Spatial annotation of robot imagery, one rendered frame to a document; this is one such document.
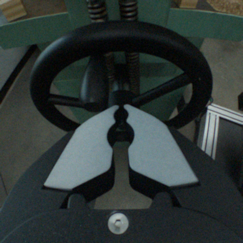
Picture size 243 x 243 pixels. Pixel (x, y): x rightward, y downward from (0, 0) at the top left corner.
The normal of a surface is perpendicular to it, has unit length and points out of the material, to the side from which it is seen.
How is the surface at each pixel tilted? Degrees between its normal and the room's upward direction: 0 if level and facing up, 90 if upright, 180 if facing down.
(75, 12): 90
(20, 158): 0
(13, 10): 90
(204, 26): 90
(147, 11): 90
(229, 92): 0
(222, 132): 0
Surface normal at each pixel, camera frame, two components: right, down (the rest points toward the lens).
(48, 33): 0.02, 0.90
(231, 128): -0.03, -0.44
